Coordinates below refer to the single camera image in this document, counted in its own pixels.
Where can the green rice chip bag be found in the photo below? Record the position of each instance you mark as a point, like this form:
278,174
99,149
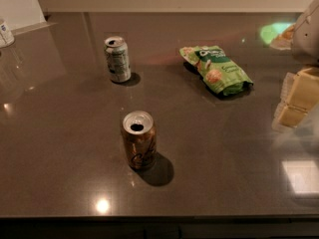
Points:
219,73

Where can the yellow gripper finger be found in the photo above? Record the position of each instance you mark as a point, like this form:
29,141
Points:
299,95

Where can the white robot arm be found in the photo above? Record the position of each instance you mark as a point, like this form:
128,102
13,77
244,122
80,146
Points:
302,38

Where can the orange soda can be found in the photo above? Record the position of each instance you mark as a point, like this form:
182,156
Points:
140,139

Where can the green white 7up can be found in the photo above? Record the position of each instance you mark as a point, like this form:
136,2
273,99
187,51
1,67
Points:
117,56

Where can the white container at left edge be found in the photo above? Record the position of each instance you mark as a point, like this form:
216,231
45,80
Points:
6,36

